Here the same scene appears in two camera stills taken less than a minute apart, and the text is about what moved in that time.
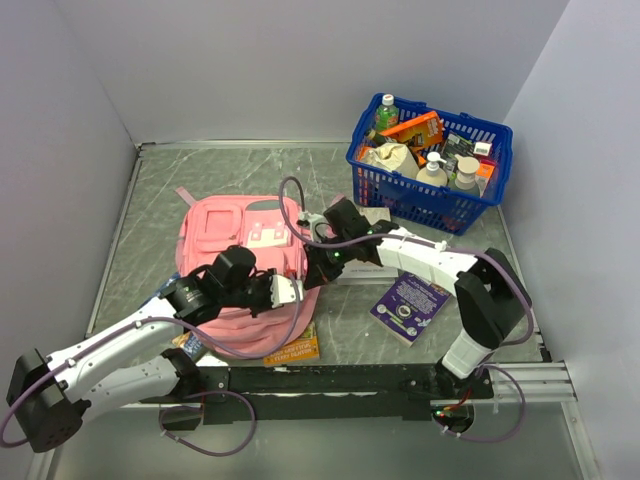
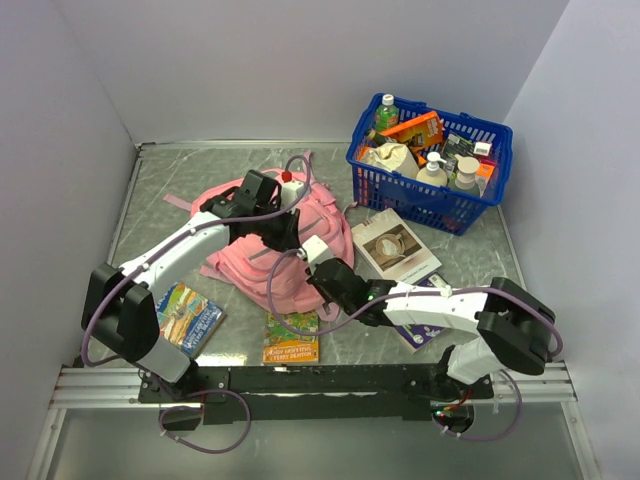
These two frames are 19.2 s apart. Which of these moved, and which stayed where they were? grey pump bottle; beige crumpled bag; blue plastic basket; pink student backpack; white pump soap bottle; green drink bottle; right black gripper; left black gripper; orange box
Moved: right black gripper; pink student backpack; left black gripper
Stayed: white pump soap bottle; orange box; beige crumpled bag; green drink bottle; grey pump bottle; blue plastic basket
